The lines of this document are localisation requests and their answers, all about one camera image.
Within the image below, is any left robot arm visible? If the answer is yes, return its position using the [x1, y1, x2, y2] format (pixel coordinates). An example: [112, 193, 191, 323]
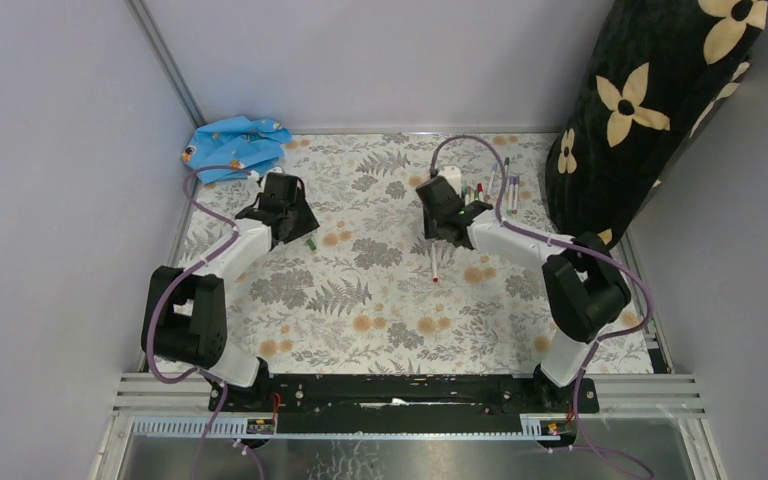
[141, 169, 319, 411]

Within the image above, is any green cap red-end marker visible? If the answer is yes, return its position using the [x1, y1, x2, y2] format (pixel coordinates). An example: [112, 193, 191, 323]
[430, 243, 440, 283]

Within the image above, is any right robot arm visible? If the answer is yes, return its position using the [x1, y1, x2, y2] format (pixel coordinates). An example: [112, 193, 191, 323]
[416, 175, 631, 412]

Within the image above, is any light blue cap marker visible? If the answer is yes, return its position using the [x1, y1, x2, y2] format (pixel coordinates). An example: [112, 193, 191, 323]
[485, 164, 498, 196]

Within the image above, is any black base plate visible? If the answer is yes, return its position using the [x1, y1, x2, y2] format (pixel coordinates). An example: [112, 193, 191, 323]
[208, 374, 600, 435]

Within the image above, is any floral table mat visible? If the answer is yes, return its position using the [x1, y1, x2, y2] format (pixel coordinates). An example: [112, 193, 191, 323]
[147, 132, 654, 376]

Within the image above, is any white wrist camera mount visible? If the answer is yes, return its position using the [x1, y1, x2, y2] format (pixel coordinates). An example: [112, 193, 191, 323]
[435, 165, 463, 193]

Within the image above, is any black floral plush pillow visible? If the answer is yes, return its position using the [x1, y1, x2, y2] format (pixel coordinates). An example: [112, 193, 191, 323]
[544, 0, 768, 246]

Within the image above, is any blue patterned cloth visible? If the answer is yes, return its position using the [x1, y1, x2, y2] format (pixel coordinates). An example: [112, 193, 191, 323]
[180, 116, 293, 185]

